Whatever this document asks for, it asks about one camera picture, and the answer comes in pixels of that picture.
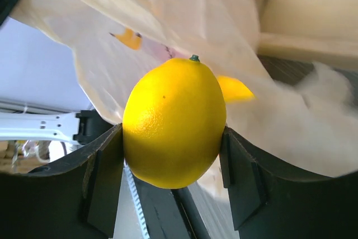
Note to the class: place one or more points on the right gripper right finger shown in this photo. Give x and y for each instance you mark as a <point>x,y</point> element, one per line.
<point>270,198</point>

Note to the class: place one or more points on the yellow lemon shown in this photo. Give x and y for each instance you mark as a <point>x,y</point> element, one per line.
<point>234,90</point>
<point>173,123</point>

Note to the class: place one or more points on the banana print plastic bag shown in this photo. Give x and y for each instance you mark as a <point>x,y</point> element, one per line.
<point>116,42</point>

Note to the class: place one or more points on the wooden clothes rack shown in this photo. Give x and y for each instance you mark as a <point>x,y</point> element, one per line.
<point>310,31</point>

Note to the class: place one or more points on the slotted cable duct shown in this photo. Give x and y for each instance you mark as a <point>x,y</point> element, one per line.
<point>136,201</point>

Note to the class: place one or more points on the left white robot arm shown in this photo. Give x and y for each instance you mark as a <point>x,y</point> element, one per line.
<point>27,121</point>

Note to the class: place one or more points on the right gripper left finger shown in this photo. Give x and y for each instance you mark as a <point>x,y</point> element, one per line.
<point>75,196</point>

